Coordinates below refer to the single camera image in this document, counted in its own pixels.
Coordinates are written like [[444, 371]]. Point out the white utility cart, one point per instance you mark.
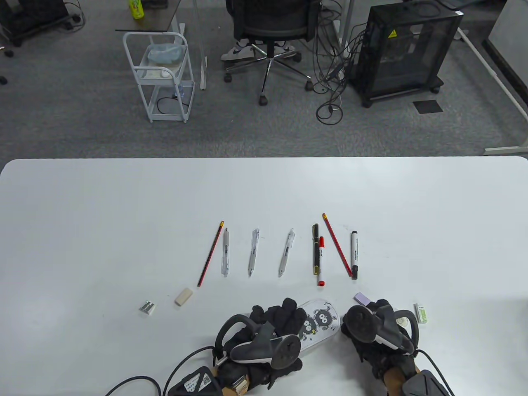
[[181, 108]]

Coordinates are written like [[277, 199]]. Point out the small green white box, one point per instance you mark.
[[420, 313]]

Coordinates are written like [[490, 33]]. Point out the person's right hand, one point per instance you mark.
[[379, 363]]

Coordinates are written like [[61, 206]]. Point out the black and gold pen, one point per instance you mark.
[[315, 231]]

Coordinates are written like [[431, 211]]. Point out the person's right forearm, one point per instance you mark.
[[394, 381]]

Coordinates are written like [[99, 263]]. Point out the white cartoon-print pencil case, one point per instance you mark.
[[326, 330]]

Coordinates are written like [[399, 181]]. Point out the black-capped white marker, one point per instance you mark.
[[354, 253]]

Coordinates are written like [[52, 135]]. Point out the white partition panel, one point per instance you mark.
[[511, 33]]

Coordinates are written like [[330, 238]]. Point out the red-capped white marker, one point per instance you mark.
[[321, 264]]

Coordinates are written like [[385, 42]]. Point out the beige eraser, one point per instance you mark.
[[183, 297]]

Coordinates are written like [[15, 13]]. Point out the clear correction tape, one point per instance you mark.
[[401, 320]]

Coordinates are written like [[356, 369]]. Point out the purple sticky note pad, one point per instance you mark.
[[362, 298]]

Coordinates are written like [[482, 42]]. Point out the person's left hand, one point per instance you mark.
[[284, 317]]

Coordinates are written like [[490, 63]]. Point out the person's left forearm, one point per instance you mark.
[[225, 391]]

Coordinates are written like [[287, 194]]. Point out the blue plastic bag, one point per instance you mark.
[[165, 53]]

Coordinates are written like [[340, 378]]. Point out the green drink bottle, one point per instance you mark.
[[136, 8]]

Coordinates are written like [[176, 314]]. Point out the black office chair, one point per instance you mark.
[[272, 18]]

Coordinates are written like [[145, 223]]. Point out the smartwatch with beige band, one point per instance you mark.
[[241, 384]]

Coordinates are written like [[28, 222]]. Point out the brown side table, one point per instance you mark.
[[156, 18]]

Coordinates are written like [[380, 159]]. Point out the white desk frame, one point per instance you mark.
[[495, 75]]

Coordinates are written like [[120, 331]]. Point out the clear gel pen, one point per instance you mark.
[[253, 252], [286, 252], [225, 251]]

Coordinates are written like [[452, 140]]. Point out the white desk leg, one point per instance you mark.
[[203, 76]]

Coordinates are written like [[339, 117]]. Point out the red pencil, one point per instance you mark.
[[337, 245], [210, 253]]

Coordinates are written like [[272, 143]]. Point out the silver pencil sharpener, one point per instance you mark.
[[147, 308]]

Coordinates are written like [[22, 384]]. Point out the black mesh cabinet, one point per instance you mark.
[[404, 45]]

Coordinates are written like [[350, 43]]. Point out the black equipment cart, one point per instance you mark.
[[24, 16]]

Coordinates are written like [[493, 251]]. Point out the black floor plate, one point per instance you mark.
[[428, 106]]

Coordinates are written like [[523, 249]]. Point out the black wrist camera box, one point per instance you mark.
[[194, 383], [427, 385]]

